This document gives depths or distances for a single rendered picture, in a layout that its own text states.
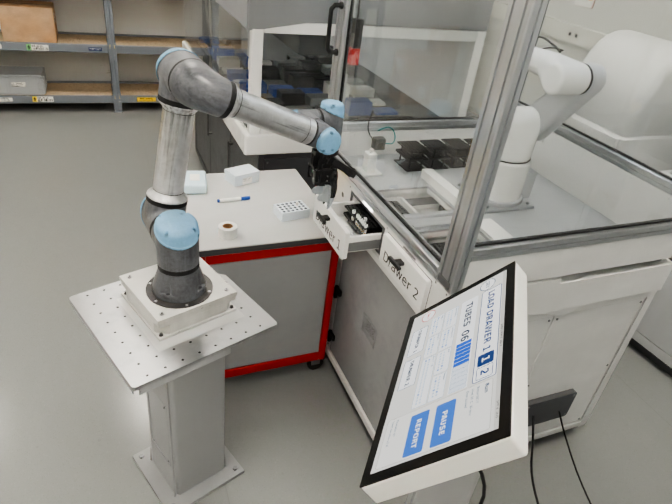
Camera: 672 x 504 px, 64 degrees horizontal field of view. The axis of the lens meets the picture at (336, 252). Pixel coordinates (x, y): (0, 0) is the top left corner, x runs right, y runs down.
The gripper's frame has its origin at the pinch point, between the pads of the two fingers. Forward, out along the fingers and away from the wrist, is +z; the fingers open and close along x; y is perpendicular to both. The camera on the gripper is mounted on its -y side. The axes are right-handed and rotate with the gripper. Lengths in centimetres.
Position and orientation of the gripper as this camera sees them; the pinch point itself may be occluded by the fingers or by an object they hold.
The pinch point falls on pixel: (327, 202)
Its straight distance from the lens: 187.2
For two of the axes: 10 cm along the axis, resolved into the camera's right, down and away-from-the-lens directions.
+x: 3.7, 5.3, -7.6
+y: -9.2, 1.1, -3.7
